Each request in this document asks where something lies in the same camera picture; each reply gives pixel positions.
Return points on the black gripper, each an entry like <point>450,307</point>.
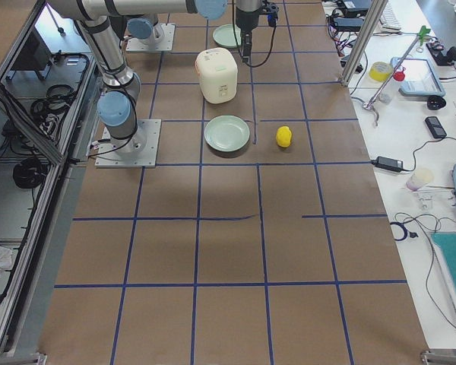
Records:
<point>246,23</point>

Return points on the white rice cooker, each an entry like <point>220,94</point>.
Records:
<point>217,75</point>

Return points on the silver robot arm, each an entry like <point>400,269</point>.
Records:
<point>146,28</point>
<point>117,108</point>

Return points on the light green plate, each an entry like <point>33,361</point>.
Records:
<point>226,133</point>
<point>227,36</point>

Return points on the yellow toy fruit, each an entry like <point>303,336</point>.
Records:
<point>284,136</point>

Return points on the yellow tape roll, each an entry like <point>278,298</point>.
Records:
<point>380,71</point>

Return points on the blue teach pendant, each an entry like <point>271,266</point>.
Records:
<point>421,80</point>

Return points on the black power adapter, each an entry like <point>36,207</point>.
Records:
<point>387,163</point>

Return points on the aluminium frame post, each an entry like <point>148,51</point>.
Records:
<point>372,18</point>

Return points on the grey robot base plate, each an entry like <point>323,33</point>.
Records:
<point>140,151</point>

